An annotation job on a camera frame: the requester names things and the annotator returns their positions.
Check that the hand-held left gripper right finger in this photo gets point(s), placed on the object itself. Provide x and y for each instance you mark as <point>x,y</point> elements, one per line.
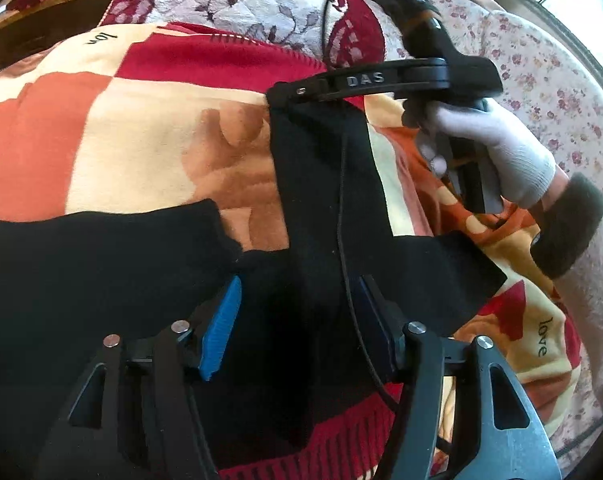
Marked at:
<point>376,320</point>

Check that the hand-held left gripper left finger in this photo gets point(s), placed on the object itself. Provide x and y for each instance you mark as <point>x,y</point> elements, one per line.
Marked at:
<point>224,330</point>

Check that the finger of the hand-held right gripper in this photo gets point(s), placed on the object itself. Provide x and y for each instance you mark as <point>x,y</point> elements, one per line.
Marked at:
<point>301,91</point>

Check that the black pants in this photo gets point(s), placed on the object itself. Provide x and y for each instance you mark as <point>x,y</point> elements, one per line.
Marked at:
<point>321,185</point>

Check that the person's right hand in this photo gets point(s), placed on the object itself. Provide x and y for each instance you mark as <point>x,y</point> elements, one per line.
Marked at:
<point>511,150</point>

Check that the white rose-print sofa cover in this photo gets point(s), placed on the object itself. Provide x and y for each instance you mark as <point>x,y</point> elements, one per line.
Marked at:
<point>531,70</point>

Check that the red white leaf-print cushion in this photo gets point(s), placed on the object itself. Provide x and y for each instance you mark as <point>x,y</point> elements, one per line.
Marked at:
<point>241,0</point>

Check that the red orange checkered blanket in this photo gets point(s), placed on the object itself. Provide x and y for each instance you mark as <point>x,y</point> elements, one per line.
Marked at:
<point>106,135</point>

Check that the wooden desk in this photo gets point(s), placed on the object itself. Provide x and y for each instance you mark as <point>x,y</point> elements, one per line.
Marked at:
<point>31,35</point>

